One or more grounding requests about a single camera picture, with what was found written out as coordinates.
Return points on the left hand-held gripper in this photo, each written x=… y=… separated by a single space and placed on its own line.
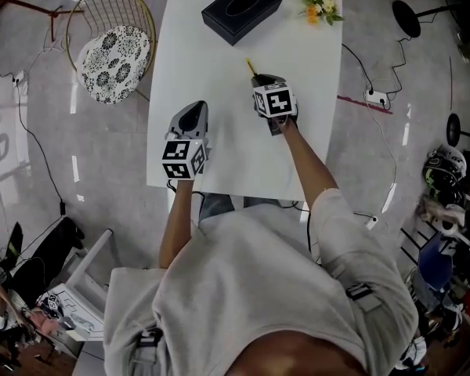
x=190 y=131

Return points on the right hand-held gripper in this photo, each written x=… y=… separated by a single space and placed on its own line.
x=276 y=100

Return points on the person's right forearm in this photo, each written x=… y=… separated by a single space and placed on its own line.
x=309 y=163

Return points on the person's left forearm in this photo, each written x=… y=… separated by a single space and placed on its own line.
x=178 y=225

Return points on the person's left leg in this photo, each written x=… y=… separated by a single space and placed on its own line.
x=216 y=206

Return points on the person's leg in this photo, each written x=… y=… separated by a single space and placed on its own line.
x=260 y=201
x=216 y=206

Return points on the red floor tape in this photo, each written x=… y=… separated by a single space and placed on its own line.
x=364 y=104

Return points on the black tissue box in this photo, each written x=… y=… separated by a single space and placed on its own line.
x=241 y=8

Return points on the person's right leg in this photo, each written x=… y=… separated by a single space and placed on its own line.
x=260 y=201

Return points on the white power strip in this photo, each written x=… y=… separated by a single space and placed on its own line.
x=372 y=223
x=377 y=97
x=19 y=78

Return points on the yellow and white flower bouquet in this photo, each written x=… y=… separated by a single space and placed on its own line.
x=319 y=0

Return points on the black power adapter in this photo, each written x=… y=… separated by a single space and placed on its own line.
x=62 y=207

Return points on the large black standing fan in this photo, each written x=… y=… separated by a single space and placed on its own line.
x=406 y=18

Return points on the person's grey shirt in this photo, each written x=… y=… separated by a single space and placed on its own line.
x=258 y=280

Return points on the black bag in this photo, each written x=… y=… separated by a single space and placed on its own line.
x=51 y=249

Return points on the black and white helmet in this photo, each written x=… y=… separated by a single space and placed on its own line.
x=444 y=171

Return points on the white side table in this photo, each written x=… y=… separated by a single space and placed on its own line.
x=82 y=280

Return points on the wooden coat stand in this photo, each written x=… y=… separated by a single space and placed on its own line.
x=31 y=6

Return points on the spare gripper device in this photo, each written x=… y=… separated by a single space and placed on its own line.
x=54 y=302

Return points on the blue chair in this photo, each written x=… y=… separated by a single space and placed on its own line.
x=436 y=261

